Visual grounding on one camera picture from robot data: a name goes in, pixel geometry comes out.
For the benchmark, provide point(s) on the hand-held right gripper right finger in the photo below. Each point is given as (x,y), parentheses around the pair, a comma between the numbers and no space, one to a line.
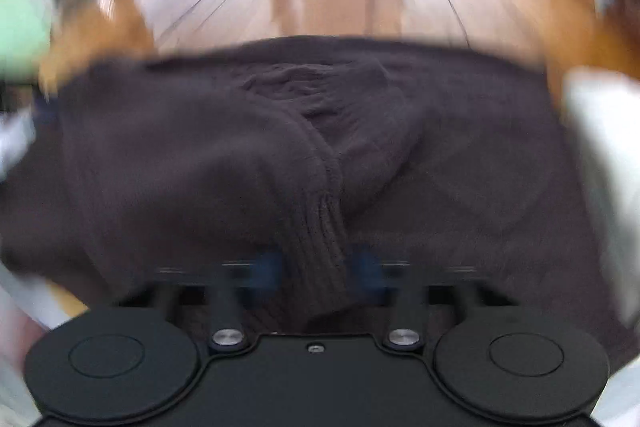
(405,307)

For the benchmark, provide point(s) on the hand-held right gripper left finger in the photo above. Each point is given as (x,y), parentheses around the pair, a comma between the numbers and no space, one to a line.
(227,302)

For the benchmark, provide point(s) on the dark brown knit sweater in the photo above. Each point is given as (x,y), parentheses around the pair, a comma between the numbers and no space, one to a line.
(200,157)

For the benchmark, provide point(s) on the striped rug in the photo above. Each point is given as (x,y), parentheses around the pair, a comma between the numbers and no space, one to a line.
(600,157)

